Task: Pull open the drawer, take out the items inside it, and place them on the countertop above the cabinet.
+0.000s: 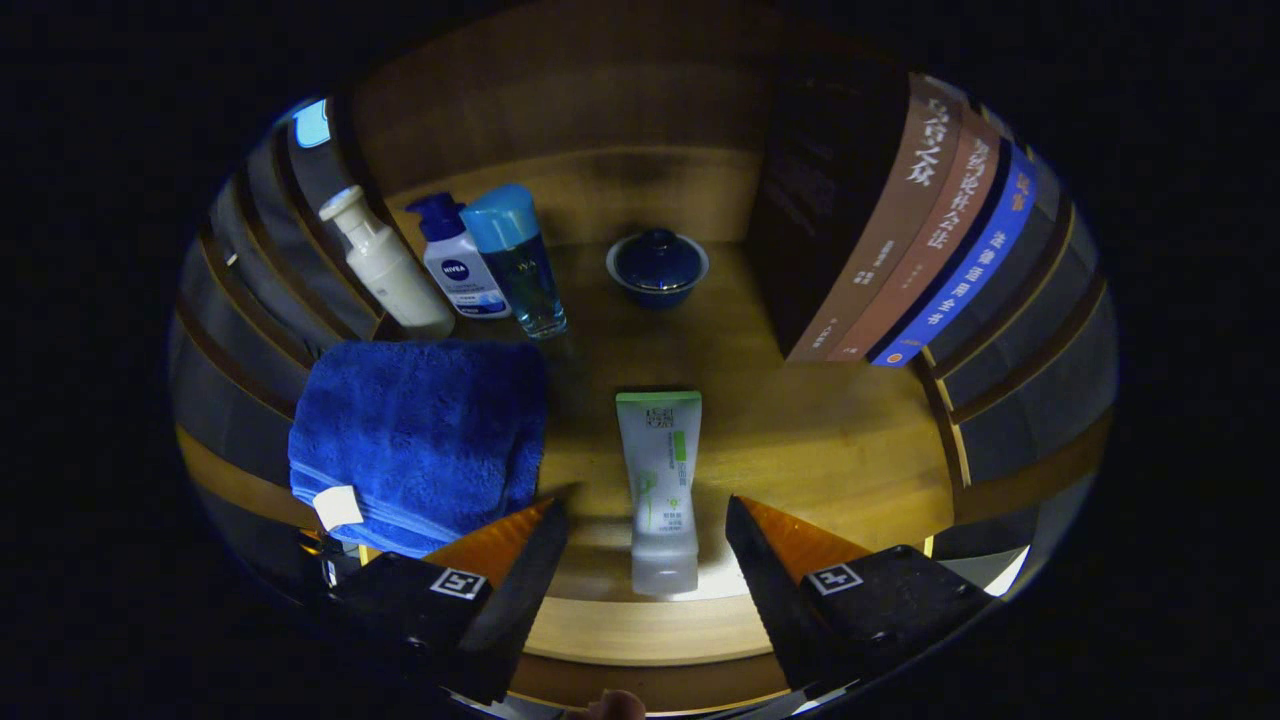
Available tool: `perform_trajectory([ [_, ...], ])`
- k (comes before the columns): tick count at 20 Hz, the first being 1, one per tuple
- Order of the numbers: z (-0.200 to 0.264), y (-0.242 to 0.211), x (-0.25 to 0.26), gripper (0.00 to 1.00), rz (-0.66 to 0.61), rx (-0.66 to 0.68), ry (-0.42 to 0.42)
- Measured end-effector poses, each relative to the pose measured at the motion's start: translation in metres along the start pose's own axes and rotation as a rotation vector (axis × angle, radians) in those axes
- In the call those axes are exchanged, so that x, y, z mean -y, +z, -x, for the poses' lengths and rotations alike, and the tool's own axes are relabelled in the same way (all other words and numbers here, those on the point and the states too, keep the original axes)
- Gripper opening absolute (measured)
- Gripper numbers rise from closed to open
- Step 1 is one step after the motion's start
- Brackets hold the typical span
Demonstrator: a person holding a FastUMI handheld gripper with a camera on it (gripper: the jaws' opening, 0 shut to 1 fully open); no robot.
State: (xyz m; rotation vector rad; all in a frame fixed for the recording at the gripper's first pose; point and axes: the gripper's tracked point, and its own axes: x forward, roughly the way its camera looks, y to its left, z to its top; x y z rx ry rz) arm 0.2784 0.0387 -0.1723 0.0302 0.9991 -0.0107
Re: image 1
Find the wooden cabinet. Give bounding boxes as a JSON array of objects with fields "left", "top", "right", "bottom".
[{"left": 172, "top": 15, "right": 1118, "bottom": 716}]

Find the blue lidded tea bowl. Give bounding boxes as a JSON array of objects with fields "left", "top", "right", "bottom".
[{"left": 606, "top": 228, "right": 711, "bottom": 309}]

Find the reddish brown book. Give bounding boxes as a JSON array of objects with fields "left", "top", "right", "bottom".
[{"left": 828, "top": 105, "right": 1004, "bottom": 363}]

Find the clear teal bottle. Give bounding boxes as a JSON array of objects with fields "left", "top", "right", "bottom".
[{"left": 460, "top": 183, "right": 569, "bottom": 341}]

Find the white bottle with blue cap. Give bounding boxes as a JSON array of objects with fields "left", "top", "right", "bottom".
[{"left": 406, "top": 192, "right": 513, "bottom": 321}]

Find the wooden countertop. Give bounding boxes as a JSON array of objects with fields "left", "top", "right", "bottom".
[{"left": 380, "top": 240, "right": 956, "bottom": 666}]

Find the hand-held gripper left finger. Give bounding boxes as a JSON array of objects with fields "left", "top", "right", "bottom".
[{"left": 325, "top": 497, "right": 571, "bottom": 706}]

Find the blue folded towel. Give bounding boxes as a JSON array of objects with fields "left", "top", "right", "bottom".
[{"left": 288, "top": 338, "right": 549, "bottom": 559}]

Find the blue book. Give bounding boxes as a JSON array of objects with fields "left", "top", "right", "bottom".
[{"left": 870, "top": 140, "right": 1041, "bottom": 368}]

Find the white and green tube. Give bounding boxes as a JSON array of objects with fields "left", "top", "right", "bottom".
[{"left": 615, "top": 390, "right": 703, "bottom": 597}]

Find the white pump bottle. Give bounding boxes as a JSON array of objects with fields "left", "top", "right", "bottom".
[{"left": 318, "top": 185, "right": 457, "bottom": 341}]

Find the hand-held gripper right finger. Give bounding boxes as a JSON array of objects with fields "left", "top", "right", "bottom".
[{"left": 725, "top": 495, "right": 996, "bottom": 696}]

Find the dark brown book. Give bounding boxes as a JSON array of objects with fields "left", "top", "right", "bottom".
[{"left": 750, "top": 70, "right": 966, "bottom": 363}]

